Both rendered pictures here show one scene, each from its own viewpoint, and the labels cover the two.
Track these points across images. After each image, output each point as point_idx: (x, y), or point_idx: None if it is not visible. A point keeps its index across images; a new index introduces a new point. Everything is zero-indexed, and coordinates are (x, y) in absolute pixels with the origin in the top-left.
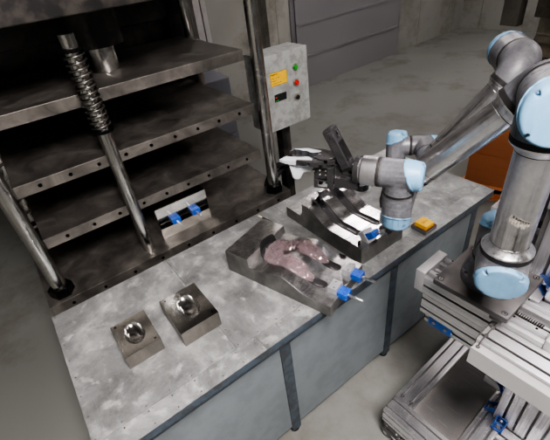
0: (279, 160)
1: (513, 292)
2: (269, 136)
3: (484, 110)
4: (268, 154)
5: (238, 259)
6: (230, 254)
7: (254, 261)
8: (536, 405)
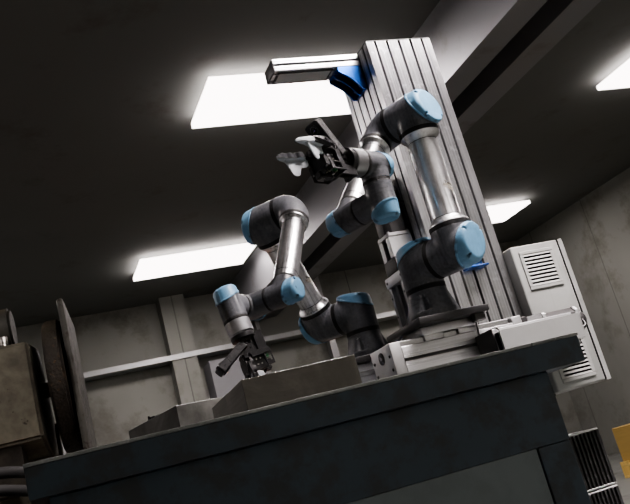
0: (296, 139)
1: (482, 243)
2: None
3: (365, 148)
4: None
5: (211, 408)
6: (191, 406)
7: None
8: None
